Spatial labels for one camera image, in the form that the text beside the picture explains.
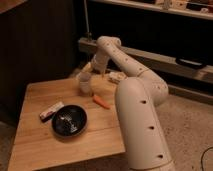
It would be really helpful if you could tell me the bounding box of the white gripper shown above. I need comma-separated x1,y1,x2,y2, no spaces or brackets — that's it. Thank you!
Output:
81,54,109,78

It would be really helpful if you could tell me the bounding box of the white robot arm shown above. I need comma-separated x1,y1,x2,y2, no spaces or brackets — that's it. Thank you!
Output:
79,36,176,171

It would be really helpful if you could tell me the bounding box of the black ceramic bowl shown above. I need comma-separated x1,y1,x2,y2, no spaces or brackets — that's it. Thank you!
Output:
51,105,87,137

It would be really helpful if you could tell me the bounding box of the orange carrot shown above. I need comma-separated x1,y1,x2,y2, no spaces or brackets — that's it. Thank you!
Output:
93,95,110,109

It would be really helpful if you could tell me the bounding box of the metal pole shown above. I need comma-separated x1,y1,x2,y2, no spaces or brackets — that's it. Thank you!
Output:
83,0,92,41

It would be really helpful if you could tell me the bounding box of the wooden beam ledge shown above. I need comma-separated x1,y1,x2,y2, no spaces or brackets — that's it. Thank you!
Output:
78,37,213,83

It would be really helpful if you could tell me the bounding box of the wooden table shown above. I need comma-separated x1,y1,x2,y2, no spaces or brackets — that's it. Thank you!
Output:
8,76,124,171

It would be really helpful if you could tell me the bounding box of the black handle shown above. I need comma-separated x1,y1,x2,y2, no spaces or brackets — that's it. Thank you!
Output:
175,58,207,70

